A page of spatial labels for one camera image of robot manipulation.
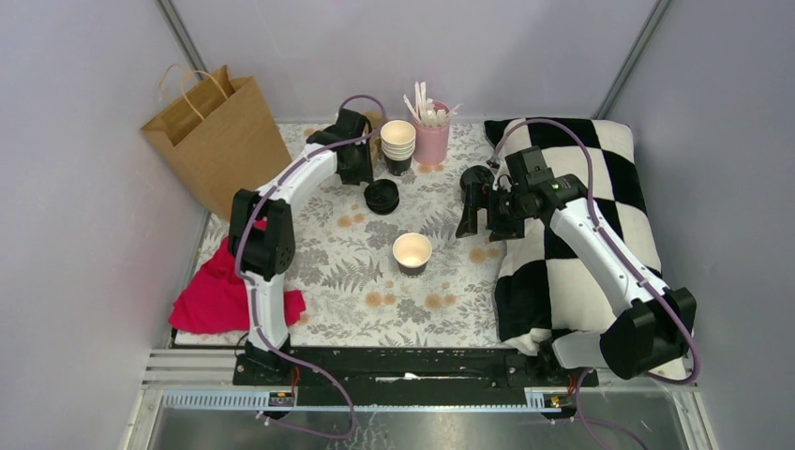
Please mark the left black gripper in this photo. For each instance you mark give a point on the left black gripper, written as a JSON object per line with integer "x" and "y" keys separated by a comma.
{"x": 364, "y": 173}

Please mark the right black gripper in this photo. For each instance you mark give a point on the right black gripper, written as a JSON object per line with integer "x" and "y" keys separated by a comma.
{"x": 502, "y": 231}

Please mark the black paper coffee cup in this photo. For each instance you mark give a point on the black paper coffee cup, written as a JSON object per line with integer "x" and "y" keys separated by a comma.
{"x": 476, "y": 183}

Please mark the stack of black lids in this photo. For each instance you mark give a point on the stack of black lids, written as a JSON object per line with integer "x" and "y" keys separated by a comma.
{"x": 382, "y": 196}

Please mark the black cup lid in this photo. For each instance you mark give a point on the black cup lid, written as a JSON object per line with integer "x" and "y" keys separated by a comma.
{"x": 475, "y": 174}

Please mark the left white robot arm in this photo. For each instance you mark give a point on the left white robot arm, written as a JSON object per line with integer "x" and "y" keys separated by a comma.
{"x": 261, "y": 235}

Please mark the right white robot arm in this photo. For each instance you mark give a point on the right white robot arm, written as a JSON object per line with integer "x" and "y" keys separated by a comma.
{"x": 570, "y": 290}

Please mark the brown cardboard cup carrier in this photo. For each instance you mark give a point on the brown cardboard cup carrier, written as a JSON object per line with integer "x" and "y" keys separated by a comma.
{"x": 376, "y": 120}

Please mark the stack of paper cups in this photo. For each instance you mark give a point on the stack of paper cups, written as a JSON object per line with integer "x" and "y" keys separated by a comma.
{"x": 398, "y": 145}

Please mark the pink straw holder cup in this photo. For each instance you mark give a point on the pink straw holder cup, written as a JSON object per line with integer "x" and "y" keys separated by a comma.
{"x": 431, "y": 144}

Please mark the wrapped paper straws bundle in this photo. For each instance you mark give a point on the wrapped paper straws bundle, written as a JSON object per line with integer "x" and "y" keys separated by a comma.
{"x": 427, "y": 111}

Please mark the floral table mat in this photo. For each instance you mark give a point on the floral table mat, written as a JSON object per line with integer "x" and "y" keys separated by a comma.
{"x": 353, "y": 290}

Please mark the black white checkered pillow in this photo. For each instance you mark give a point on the black white checkered pillow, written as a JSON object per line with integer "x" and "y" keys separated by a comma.
{"x": 601, "y": 150}

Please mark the brown paper bag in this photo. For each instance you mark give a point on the brown paper bag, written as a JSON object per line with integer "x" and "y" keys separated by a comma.
{"x": 219, "y": 137}

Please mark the red cloth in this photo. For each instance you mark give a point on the red cloth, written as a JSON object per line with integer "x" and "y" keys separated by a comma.
{"x": 215, "y": 300}

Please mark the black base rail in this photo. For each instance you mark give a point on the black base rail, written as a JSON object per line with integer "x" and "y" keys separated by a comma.
{"x": 404, "y": 377}

